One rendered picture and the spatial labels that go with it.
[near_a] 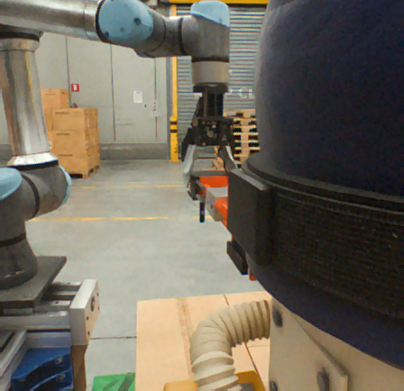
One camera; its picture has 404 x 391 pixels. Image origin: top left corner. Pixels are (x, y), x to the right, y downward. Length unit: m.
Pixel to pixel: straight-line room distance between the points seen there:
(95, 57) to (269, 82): 10.12
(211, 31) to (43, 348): 0.73
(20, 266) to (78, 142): 6.73
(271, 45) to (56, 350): 0.82
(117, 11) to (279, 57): 0.50
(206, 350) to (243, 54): 9.84
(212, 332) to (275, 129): 0.26
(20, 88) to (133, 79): 9.15
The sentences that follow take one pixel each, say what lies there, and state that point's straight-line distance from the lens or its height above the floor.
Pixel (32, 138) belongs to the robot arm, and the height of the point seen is 1.33.
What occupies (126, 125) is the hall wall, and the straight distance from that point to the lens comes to 10.09.
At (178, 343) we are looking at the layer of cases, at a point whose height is 0.54.
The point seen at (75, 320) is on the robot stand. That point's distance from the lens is 0.88.
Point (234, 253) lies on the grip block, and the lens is 0.46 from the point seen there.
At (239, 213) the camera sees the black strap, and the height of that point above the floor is 1.36.
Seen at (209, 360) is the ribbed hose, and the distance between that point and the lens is 0.37.
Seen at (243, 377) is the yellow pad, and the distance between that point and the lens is 0.44.
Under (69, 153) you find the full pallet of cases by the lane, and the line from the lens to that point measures 7.64.
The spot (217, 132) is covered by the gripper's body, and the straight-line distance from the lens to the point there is 0.73.
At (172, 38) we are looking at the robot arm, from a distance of 0.76.
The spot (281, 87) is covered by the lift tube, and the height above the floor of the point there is 1.42.
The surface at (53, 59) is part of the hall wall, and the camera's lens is 10.53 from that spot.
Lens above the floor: 1.41
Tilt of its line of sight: 11 degrees down
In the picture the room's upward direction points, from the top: straight up
